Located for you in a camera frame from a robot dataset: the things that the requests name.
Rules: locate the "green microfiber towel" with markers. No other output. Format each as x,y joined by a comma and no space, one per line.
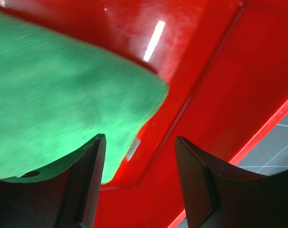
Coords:
57,93

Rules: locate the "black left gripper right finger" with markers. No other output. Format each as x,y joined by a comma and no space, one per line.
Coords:
217,194

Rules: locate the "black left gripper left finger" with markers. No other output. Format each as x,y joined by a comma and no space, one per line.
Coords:
62,194

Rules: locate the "red plastic tray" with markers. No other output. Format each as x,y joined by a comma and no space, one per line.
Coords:
226,63

